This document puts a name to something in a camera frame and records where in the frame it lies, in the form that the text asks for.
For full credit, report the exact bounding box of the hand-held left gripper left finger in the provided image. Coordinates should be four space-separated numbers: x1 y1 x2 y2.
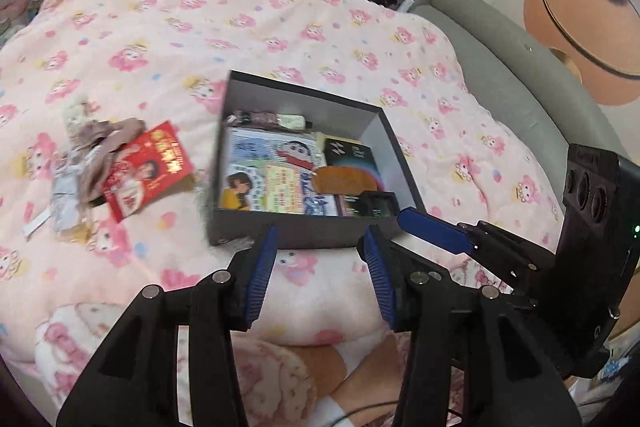
56 226 278 427

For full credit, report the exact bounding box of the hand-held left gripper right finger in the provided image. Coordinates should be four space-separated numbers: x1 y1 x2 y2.
356 224 583 427

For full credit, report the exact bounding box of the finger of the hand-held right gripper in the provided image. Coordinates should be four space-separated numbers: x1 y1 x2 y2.
397 206 558 303

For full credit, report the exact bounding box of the red printed packet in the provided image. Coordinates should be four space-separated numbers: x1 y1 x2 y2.
102 121 196 224

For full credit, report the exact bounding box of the dark cardboard box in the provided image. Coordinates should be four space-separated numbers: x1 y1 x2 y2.
207 69 428 250

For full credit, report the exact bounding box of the white silver packet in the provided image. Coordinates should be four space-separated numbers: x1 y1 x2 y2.
22 177 96 243

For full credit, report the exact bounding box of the small black box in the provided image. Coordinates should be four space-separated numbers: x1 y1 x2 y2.
359 191 401 219

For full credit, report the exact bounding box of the black package with purple print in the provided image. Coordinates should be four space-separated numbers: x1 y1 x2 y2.
336 194 371 219

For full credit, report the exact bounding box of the fluffy pink blanket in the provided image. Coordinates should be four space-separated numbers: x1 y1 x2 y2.
35 302 321 427

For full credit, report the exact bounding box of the wooden comb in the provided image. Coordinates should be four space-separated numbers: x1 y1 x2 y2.
312 164 378 198

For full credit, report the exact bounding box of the cartoon comic book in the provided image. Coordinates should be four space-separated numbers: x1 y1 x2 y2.
220 127 336 215

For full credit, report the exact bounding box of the black package with white marks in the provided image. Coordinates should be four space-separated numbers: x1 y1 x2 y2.
320 134 386 202

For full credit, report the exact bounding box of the pale cream tube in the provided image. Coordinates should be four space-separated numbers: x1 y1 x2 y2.
277 113 312 131

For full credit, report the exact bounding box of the dark pink packet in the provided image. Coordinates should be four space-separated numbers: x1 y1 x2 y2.
231 109 280 128

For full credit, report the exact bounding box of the grey padded headboard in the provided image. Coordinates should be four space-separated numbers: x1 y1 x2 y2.
410 0 626 168

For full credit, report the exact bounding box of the pink printed blanket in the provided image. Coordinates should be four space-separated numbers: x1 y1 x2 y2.
0 0 568 427

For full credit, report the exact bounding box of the small beige plush toy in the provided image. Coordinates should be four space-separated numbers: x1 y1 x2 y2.
62 94 98 132

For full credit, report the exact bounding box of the orange round wall art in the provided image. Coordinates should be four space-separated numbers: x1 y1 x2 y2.
482 0 640 108

